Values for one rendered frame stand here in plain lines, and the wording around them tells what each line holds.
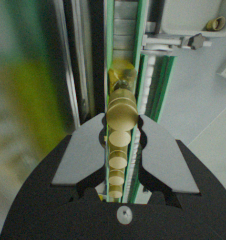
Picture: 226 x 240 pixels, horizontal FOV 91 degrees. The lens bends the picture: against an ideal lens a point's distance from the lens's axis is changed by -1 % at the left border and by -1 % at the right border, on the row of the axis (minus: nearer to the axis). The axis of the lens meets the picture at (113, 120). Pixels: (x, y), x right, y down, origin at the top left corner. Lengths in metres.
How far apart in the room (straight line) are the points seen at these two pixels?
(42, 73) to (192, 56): 0.55
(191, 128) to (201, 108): 0.13
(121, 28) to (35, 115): 0.33
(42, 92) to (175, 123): 0.65
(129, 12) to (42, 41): 0.27
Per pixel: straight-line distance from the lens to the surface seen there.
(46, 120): 0.23
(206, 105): 0.74
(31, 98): 0.20
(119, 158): 0.21
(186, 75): 0.63
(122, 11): 0.43
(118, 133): 0.17
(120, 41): 0.42
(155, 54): 0.43
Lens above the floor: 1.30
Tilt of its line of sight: 58 degrees down
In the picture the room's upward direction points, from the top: 174 degrees counter-clockwise
